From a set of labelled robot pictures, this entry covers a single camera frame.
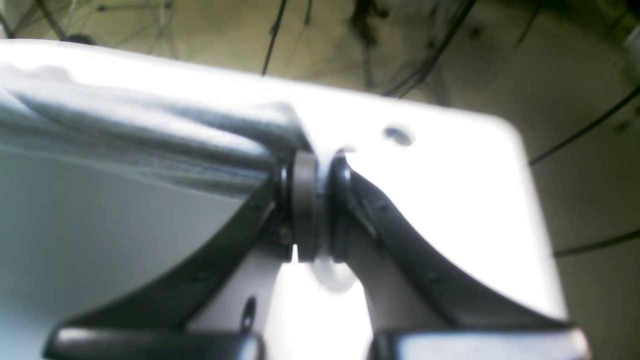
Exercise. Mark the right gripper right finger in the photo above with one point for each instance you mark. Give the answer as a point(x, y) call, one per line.
point(421, 306)

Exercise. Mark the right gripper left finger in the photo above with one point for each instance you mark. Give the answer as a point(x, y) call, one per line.
point(213, 305)

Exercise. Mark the light grey T-shirt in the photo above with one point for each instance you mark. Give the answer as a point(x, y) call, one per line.
point(204, 148)

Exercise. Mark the right metal table grommet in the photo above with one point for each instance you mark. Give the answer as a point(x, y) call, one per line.
point(399, 136)

